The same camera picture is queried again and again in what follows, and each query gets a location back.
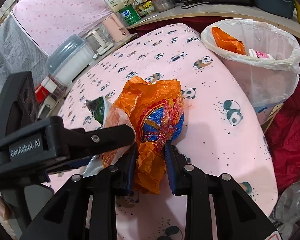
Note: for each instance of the green white packet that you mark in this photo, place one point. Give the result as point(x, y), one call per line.
point(97, 108)

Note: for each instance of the clear plastic bottle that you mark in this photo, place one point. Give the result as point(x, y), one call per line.
point(292, 200)

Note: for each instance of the small steel bowl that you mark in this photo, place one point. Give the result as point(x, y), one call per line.
point(163, 5)

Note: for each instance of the red orange plastic bag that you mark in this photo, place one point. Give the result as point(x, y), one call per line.
point(227, 41)

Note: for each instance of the dark sauce bottle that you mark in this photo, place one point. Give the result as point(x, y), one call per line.
point(140, 12)

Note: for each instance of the pink dotted cloth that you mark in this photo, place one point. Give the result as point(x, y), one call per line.
point(65, 12)

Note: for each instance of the orange printed snack bag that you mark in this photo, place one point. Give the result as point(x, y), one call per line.
point(155, 115)

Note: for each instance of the red white container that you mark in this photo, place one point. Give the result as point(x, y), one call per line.
point(43, 87)

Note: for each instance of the grey patterned cloth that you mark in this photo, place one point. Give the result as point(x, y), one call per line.
point(12, 55)

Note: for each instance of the bin with white liner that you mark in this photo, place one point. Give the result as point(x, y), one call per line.
point(265, 80)

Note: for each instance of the pink electric kettle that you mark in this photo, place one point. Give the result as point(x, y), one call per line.
point(115, 28)

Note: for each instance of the white power plug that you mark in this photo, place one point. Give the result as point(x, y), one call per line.
point(95, 56)

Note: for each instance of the white glass kettle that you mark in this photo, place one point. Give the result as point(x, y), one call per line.
point(100, 40)

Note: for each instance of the pink paper cup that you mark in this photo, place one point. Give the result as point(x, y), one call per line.
point(261, 54)

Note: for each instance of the black induction cooker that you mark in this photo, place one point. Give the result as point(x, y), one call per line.
point(227, 0)

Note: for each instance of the red cloth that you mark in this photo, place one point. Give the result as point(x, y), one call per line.
point(290, 142)

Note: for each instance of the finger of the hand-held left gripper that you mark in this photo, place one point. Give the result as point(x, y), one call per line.
point(72, 164)
point(102, 138)

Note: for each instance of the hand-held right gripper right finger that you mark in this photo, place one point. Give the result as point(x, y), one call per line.
point(170, 175)

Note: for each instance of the dark red counter skirt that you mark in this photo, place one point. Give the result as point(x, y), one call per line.
point(143, 28)

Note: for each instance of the person's left hand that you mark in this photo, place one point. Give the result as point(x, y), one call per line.
point(0, 205)

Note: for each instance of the plastic dish box with lid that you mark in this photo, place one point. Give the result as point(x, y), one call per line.
point(70, 60)

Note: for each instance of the pink panda print blanket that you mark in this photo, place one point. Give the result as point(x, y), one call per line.
point(202, 120)

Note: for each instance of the dark blue stacked basins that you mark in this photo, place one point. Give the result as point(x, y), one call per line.
point(272, 5)

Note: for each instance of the white green carton box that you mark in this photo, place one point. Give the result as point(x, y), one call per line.
point(117, 0)

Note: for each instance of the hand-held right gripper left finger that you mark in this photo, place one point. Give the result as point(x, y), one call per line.
point(132, 175)

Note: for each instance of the green tin can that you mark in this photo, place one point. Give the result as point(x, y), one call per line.
point(130, 16)

